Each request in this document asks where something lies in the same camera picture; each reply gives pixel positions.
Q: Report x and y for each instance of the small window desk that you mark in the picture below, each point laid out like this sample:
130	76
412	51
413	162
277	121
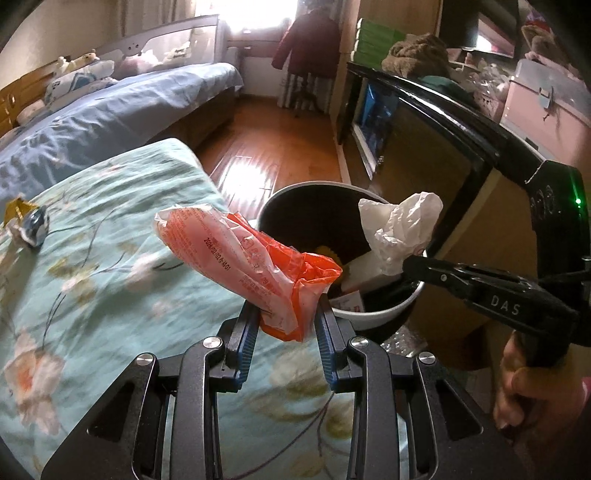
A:
254	46

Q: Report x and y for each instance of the teal cloth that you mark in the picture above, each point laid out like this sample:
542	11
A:
445	85

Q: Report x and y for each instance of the wooden headboard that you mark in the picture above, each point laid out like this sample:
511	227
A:
9	101

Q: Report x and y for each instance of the pink white plush toy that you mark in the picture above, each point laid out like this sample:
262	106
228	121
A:
145	59

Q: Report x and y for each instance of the coat rack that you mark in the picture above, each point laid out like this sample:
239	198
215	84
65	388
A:
307	99

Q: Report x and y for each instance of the person's right hand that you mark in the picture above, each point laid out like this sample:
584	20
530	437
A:
531	392

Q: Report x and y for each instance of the white tissue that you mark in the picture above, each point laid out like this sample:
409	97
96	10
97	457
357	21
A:
397	226

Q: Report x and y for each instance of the bed with blue sheet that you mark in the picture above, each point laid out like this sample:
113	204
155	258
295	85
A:
115	106

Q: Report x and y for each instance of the white lace basket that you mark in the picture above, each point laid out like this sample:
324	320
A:
487	83

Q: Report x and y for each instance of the grey patterned curtain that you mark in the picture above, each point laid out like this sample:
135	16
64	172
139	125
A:
288	92

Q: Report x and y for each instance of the black white trash bin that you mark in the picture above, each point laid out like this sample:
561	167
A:
295	217

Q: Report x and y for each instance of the small white pillow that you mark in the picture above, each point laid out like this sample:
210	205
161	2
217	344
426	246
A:
32	110

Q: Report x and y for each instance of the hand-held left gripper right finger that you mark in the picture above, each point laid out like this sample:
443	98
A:
328	346

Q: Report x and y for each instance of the pink orange plastic packet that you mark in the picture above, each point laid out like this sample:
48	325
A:
221	249

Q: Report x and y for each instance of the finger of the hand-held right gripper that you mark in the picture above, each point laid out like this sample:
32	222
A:
443	273
455	293

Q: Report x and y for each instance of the dark red coat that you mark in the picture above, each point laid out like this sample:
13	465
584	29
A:
307	41

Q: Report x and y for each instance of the stack of green boxes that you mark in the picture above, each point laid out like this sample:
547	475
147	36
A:
374	41

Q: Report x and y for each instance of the grey bed guard rail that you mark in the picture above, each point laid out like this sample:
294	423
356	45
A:
184	34

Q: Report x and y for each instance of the white blue printed pillow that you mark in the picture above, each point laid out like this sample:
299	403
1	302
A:
78	83

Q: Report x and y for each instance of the tall wooden wardrobe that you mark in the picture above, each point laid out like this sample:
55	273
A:
383	9

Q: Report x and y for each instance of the yellow plush toy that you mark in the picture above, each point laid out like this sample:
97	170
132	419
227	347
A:
85	60

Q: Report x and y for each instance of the bright window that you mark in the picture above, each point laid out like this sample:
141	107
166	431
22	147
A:
258	18

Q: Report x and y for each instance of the brown plush toy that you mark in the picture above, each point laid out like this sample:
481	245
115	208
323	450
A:
415	55

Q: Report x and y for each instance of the black television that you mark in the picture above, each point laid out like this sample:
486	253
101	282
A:
480	27

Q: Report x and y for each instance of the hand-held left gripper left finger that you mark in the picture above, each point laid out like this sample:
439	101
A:
244	346

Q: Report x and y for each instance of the pink storage box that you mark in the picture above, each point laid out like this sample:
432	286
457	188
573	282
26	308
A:
568	106

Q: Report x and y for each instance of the white bunny plush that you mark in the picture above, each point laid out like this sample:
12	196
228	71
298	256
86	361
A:
61	65

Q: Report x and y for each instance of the black glass cabinet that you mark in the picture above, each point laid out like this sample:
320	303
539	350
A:
461	120

